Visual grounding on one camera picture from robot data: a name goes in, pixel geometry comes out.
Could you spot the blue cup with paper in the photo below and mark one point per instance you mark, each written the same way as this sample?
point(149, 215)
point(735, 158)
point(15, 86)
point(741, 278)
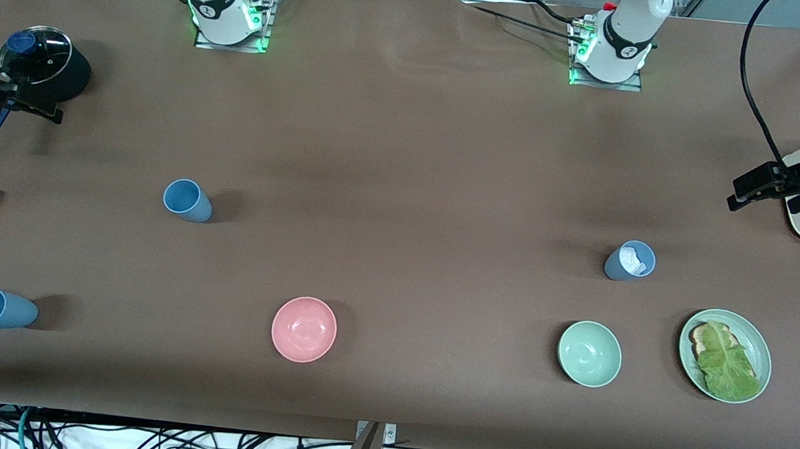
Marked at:
point(618, 267)

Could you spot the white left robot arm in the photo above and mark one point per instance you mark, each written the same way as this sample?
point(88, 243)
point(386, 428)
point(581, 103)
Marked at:
point(621, 45)

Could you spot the white crumpled paper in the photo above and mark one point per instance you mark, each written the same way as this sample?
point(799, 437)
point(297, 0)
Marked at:
point(633, 259)

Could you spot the toasted bread slice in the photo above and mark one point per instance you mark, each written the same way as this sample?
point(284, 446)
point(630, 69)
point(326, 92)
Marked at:
point(701, 339)

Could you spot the green plate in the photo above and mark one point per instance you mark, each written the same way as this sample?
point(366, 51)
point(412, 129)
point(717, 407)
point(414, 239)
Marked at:
point(761, 353)

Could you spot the green lettuce leaf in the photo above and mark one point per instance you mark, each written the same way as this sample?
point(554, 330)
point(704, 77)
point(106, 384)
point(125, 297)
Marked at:
point(728, 364)

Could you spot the green bowl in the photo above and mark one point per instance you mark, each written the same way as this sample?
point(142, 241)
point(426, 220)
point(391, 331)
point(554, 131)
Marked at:
point(590, 354)

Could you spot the brown table cover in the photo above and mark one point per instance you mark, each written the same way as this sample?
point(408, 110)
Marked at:
point(403, 182)

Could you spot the pink bowl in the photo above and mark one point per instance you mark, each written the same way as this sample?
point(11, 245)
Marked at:
point(304, 329)

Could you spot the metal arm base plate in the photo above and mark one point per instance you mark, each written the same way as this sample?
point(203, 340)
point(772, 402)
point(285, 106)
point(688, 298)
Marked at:
point(267, 25)
point(636, 82)

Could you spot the silver table edge bracket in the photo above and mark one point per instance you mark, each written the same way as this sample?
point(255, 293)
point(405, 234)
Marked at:
point(390, 434)

